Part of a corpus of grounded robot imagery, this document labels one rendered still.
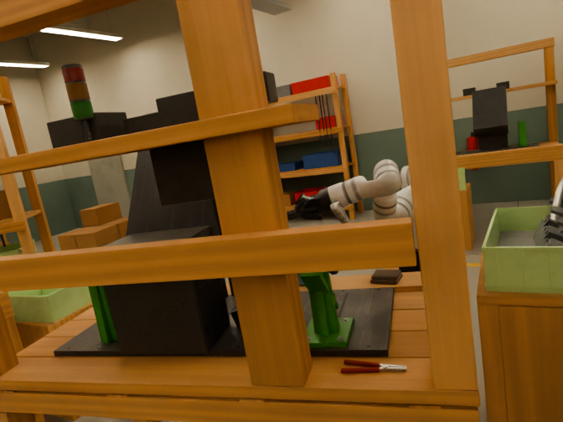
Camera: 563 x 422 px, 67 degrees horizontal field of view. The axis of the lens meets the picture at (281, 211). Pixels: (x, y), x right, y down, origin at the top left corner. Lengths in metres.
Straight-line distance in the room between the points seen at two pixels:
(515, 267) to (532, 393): 0.47
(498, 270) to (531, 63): 5.15
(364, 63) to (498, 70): 1.85
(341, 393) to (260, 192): 0.51
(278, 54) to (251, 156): 6.69
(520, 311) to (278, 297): 1.00
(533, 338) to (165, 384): 1.25
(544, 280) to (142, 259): 1.32
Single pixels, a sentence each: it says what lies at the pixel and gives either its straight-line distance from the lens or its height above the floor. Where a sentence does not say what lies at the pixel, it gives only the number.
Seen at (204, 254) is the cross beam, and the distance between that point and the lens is 1.00.
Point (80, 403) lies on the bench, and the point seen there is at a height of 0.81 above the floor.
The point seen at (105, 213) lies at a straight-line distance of 8.16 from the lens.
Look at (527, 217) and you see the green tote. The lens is 2.30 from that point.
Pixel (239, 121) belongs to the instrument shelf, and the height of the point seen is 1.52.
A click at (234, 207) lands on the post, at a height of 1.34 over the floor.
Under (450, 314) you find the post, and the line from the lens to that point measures 0.99.
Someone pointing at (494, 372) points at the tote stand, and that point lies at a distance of 1.89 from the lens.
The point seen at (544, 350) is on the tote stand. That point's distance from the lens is 1.83.
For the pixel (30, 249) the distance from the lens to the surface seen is 3.82.
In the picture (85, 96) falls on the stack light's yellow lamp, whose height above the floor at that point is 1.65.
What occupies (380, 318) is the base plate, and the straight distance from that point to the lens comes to 1.34.
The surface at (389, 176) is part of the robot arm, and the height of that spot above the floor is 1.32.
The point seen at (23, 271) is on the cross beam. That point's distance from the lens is 1.35.
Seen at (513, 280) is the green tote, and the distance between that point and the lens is 1.76.
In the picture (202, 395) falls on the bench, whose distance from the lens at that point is 1.24.
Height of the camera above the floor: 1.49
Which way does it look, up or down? 10 degrees down
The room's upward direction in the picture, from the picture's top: 10 degrees counter-clockwise
